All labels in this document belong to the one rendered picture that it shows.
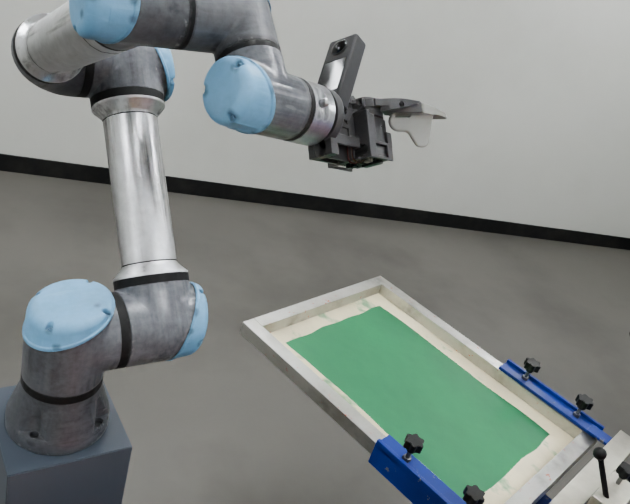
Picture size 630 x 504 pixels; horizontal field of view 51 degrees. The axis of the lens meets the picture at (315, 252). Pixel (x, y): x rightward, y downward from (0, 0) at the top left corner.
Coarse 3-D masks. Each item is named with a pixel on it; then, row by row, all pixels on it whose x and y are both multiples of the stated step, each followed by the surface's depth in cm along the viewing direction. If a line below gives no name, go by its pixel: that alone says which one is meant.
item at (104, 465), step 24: (0, 408) 103; (0, 432) 99; (120, 432) 105; (0, 456) 97; (24, 456) 96; (48, 456) 98; (72, 456) 99; (96, 456) 100; (120, 456) 103; (0, 480) 98; (24, 480) 95; (48, 480) 98; (72, 480) 100; (96, 480) 103; (120, 480) 106
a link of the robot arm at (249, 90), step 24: (240, 48) 71; (264, 48) 72; (216, 72) 70; (240, 72) 68; (264, 72) 70; (216, 96) 70; (240, 96) 68; (264, 96) 69; (288, 96) 72; (312, 96) 76; (216, 120) 71; (240, 120) 70; (264, 120) 71; (288, 120) 73; (312, 120) 76
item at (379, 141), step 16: (336, 96) 80; (352, 96) 86; (336, 112) 80; (352, 112) 85; (368, 112) 85; (336, 128) 80; (352, 128) 85; (368, 128) 84; (384, 128) 88; (320, 144) 84; (336, 144) 81; (352, 144) 84; (368, 144) 84; (384, 144) 86; (320, 160) 84; (336, 160) 86; (352, 160) 85; (368, 160) 85; (384, 160) 88
